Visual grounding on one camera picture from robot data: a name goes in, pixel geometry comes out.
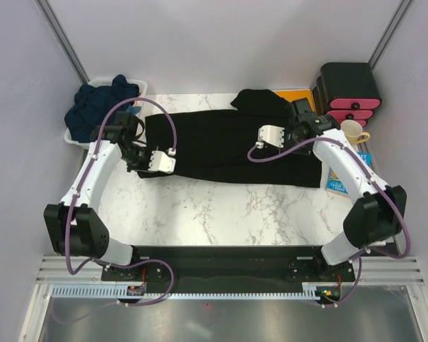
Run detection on black t shirt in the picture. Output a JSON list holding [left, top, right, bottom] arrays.
[[145, 89, 322, 188]]

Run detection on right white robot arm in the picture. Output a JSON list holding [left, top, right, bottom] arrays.
[[283, 98, 411, 281]]

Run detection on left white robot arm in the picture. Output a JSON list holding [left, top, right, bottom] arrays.
[[44, 112, 151, 280]]

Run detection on orange folder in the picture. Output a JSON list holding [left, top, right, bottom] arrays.
[[274, 89, 315, 110]]

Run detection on light blue garment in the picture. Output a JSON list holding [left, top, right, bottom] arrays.
[[126, 101, 142, 117]]

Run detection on yellow mug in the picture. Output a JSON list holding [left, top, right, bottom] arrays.
[[340, 120, 371, 145]]

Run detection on blue children's book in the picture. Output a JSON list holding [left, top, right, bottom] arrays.
[[325, 152, 372, 197]]

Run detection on black pink drawer unit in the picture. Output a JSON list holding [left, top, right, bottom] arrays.
[[312, 62, 382, 127]]

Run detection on navy blue t shirt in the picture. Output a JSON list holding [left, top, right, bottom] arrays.
[[64, 73, 140, 143]]

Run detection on white laundry basket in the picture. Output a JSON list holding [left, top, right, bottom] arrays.
[[63, 76, 149, 152]]

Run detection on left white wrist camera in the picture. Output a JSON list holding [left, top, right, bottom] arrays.
[[148, 150, 176, 174]]

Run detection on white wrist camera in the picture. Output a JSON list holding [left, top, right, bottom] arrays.
[[148, 150, 176, 174], [255, 125, 285, 149]]

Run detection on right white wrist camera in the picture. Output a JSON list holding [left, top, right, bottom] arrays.
[[255, 125, 285, 149]]

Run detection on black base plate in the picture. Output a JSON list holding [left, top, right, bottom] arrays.
[[101, 246, 355, 293]]

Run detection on white slotted cable duct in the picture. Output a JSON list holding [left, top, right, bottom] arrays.
[[51, 283, 340, 301]]

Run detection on aluminium frame rail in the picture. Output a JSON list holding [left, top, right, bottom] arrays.
[[37, 256, 424, 286]]

